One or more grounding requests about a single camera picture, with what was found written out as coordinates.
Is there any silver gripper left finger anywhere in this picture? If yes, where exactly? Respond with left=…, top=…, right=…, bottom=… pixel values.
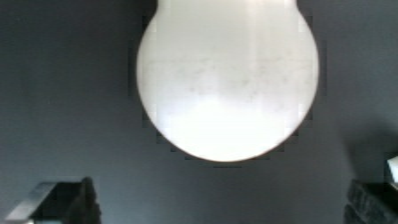
left=0, top=177, right=102, bottom=224

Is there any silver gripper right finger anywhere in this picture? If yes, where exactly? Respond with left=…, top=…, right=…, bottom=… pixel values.
left=344, top=180, right=398, bottom=224

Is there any white lamp base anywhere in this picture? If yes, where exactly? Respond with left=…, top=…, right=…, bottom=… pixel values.
left=388, top=156, right=398, bottom=183

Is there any white lamp bulb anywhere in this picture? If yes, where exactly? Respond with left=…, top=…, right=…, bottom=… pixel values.
left=137, top=0, right=319, bottom=162

